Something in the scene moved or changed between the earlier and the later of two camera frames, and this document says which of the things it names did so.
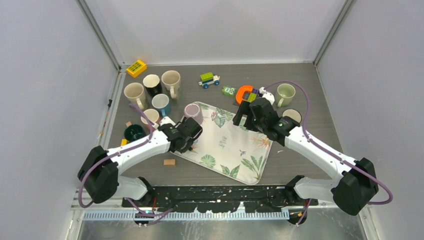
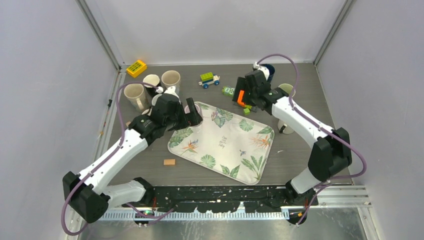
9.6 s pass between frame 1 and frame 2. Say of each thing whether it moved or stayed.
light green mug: stayed
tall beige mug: stayed
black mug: stayed
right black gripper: moved
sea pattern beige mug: stayed
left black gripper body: moved
